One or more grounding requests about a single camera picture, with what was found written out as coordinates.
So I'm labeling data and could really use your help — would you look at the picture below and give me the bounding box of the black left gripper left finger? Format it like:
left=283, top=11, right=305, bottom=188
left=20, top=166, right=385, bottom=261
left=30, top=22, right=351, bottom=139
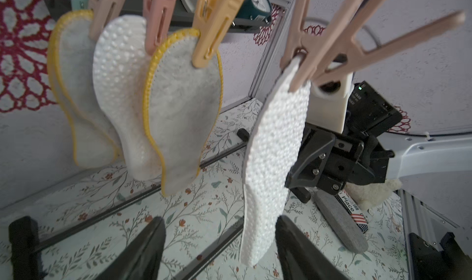
left=97, top=217, right=166, bottom=280

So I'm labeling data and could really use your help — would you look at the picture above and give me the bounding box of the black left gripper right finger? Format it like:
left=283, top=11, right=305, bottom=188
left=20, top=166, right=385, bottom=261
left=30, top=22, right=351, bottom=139
left=275, top=215, right=347, bottom=280

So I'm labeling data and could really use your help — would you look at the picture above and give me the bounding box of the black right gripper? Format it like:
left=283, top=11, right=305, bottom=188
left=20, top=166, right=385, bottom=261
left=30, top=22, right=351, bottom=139
left=285, top=123, right=395, bottom=195

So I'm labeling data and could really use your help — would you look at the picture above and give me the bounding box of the white dotted foam insole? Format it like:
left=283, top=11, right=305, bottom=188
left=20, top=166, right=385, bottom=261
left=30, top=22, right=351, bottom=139
left=240, top=55, right=310, bottom=266

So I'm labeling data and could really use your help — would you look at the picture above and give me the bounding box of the yellow-edged grey felt insole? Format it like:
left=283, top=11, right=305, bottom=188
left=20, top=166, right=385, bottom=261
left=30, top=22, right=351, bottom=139
left=143, top=28, right=224, bottom=196

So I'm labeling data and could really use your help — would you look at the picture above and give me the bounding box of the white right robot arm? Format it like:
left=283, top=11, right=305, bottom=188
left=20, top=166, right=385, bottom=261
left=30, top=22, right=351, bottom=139
left=285, top=82, right=472, bottom=198

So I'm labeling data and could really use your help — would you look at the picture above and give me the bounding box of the grey felt roll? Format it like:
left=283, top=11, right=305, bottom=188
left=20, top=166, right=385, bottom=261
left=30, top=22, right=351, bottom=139
left=312, top=190, right=369, bottom=254

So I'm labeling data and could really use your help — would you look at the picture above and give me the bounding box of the beige open clothespin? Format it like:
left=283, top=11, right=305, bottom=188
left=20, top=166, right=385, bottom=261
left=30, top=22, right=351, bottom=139
left=312, top=11, right=466, bottom=86

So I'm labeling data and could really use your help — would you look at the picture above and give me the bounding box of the beige clothespin right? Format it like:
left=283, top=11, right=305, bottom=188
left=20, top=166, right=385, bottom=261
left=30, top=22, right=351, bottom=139
left=280, top=0, right=385, bottom=93

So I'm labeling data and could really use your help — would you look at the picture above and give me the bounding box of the black metal clothes rack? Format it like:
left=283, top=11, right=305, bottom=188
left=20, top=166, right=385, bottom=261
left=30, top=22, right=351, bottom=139
left=8, top=128, right=312, bottom=280

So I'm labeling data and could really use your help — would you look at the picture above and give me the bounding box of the small green alarm clock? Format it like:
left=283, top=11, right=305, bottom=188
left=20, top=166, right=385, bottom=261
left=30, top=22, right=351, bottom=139
left=236, top=0, right=272, bottom=22

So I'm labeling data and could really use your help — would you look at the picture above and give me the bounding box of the yellow clothespin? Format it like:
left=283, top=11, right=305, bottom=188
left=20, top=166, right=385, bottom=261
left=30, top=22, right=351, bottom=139
left=192, top=0, right=244, bottom=68

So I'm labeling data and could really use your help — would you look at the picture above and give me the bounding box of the pink clothespin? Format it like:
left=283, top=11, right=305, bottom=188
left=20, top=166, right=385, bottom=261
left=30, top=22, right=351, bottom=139
left=143, top=0, right=176, bottom=56

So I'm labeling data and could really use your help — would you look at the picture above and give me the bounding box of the beige clothespin left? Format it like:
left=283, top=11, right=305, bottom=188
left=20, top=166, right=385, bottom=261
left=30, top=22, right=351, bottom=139
left=88, top=0, right=125, bottom=41

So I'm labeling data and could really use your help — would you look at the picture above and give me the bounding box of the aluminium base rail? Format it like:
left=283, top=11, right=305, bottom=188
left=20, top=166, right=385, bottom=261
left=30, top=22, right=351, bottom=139
left=397, top=189, right=472, bottom=280

